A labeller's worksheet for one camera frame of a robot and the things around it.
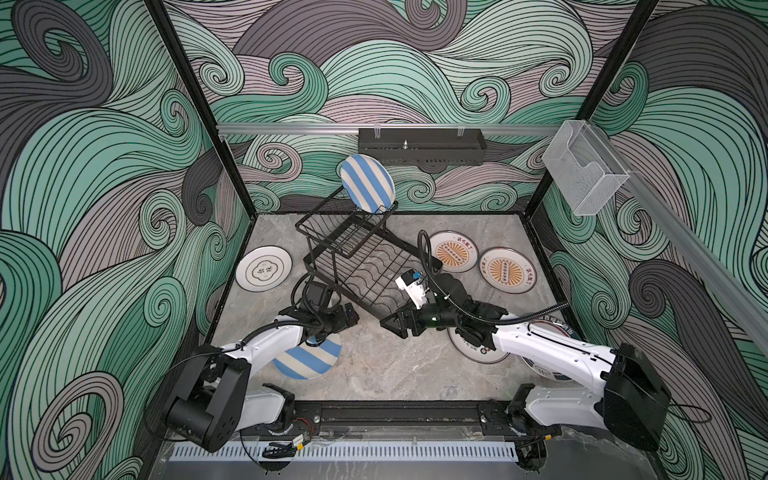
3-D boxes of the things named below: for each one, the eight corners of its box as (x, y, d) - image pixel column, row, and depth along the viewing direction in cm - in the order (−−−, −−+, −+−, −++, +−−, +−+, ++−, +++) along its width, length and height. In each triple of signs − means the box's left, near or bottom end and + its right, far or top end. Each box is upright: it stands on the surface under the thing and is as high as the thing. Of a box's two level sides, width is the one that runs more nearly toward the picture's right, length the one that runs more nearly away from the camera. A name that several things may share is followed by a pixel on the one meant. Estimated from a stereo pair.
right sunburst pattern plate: (486, 294, 99) (488, 291, 97) (474, 249, 111) (475, 246, 110) (542, 294, 99) (545, 291, 97) (524, 249, 111) (526, 246, 110)
